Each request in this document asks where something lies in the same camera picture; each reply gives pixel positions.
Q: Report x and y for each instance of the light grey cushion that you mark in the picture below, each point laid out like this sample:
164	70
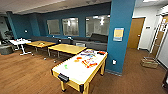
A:
80	44

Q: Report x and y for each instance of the colourful game board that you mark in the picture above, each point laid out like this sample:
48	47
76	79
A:
88	53

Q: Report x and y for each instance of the orange red game pieces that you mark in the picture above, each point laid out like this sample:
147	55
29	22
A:
89	62

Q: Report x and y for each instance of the long wooden table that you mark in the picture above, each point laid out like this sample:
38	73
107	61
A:
66	49
40	43

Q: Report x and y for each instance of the red black game box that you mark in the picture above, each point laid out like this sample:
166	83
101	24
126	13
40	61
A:
101	52

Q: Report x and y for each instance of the interior glass window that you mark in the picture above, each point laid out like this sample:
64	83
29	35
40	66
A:
97	25
53	27
70	26

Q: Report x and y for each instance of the white-top wooden table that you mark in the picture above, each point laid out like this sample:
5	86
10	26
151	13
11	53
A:
78	71

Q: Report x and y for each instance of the dark grey bench sofa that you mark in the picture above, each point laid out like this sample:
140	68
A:
50	38

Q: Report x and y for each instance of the brown wooden door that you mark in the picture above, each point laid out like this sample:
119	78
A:
136	33

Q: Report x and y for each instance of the small white table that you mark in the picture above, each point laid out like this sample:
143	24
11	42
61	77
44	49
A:
19	42

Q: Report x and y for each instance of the wood framed glass door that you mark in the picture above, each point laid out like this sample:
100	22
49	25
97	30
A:
159	36

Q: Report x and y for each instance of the grey ottoman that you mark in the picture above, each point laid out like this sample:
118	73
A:
5	49

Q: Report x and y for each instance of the ceiling light panel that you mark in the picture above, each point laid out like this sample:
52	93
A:
150	1

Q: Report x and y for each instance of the white wall socket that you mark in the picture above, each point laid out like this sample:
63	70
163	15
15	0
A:
114	62

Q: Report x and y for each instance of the yellow wall sign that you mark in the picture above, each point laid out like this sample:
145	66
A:
118	34

